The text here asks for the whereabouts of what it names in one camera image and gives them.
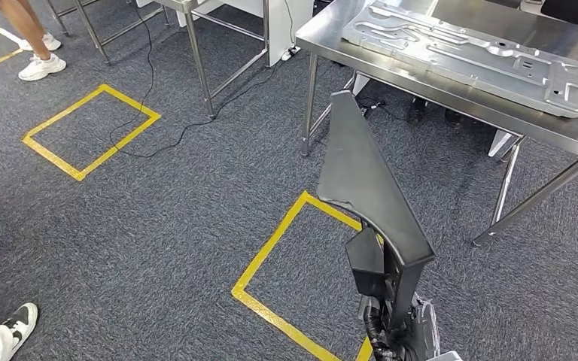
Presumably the stamped sheet metal panel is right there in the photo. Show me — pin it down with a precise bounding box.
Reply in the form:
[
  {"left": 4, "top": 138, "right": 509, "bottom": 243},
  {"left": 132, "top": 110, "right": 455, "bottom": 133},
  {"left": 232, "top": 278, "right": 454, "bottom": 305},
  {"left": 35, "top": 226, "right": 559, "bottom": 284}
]
[{"left": 341, "top": 0, "right": 578, "bottom": 120}]

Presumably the person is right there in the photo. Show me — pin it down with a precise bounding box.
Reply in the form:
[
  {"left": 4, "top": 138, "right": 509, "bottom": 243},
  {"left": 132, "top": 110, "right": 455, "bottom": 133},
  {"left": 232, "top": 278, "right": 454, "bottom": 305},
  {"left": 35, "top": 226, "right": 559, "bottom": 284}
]
[
  {"left": 0, "top": 0, "right": 68, "bottom": 82},
  {"left": 0, "top": 302, "right": 39, "bottom": 361},
  {"left": 407, "top": 97, "right": 464, "bottom": 126}
]

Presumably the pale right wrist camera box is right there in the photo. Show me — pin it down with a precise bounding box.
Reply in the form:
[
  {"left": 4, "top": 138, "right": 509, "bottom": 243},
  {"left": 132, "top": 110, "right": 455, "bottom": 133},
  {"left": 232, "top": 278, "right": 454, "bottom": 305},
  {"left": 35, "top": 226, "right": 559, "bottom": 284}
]
[{"left": 426, "top": 350, "right": 464, "bottom": 361}]

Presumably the black floor cable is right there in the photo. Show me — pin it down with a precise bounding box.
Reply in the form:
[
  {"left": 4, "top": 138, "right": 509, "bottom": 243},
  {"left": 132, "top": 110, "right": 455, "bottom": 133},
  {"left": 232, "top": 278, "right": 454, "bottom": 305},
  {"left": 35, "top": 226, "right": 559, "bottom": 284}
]
[{"left": 107, "top": 0, "right": 300, "bottom": 160}]

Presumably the black plastic frame part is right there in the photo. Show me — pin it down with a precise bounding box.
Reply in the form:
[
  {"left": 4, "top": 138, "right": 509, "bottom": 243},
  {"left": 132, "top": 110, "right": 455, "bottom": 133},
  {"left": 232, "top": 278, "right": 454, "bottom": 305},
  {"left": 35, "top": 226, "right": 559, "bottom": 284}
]
[{"left": 316, "top": 89, "right": 437, "bottom": 330}]

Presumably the stainless steel table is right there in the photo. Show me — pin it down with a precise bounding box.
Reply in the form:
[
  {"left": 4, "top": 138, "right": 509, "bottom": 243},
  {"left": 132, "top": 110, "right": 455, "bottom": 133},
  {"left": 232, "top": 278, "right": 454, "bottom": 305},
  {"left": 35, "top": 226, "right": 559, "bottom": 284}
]
[{"left": 154, "top": 0, "right": 272, "bottom": 120}]

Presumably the steel table frame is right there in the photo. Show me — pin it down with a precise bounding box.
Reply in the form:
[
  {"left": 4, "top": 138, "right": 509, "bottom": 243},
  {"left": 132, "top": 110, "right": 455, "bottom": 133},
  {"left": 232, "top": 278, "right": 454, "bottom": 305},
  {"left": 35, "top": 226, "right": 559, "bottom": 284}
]
[{"left": 44, "top": 0, "right": 170, "bottom": 65}]

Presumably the white cabinet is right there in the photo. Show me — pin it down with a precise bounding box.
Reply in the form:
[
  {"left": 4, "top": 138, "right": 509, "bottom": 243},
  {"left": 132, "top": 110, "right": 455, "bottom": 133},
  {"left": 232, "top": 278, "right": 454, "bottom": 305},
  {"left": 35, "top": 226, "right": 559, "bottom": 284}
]
[{"left": 176, "top": 0, "right": 315, "bottom": 68}]

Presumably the yellow floor tape square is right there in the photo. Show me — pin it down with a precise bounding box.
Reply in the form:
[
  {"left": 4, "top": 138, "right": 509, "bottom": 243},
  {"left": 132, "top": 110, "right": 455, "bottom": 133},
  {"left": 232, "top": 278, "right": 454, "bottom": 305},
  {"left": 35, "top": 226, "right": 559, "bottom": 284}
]
[{"left": 21, "top": 83, "right": 162, "bottom": 182}]

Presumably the stainless steel workbench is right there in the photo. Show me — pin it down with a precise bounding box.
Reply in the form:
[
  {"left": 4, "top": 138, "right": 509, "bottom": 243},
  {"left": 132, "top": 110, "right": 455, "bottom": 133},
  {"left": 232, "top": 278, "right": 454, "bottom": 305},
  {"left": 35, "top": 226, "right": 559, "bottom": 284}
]
[{"left": 294, "top": 0, "right": 578, "bottom": 247}]

